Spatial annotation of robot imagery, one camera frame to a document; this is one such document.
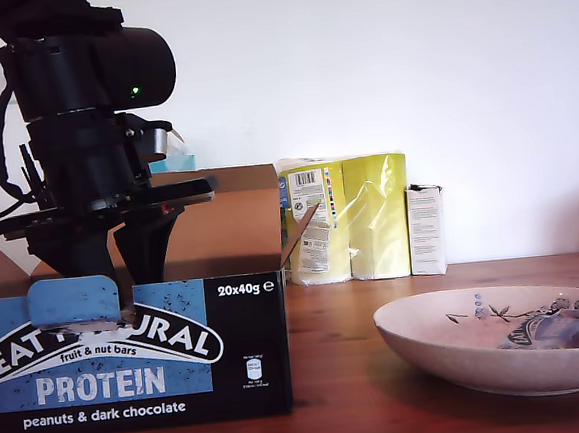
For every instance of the snack bar carton box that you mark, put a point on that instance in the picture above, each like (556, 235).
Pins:
(220, 232)

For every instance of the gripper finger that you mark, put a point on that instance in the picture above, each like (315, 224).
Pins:
(77, 253)
(144, 253)

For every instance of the blue protein snack bar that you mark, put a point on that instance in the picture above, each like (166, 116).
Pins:
(554, 333)

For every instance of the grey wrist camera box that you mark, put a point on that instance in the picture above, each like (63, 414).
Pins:
(160, 141)

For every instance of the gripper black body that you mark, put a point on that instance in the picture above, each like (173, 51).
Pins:
(84, 162)

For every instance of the tall white carton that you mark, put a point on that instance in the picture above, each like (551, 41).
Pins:
(426, 236)

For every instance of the yellow wrapped paper towel pack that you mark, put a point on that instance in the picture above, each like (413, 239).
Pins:
(370, 220)

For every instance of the teal tissue box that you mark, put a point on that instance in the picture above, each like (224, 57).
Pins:
(180, 162)

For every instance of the white floral ceramic plate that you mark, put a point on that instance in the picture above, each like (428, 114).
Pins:
(456, 359)

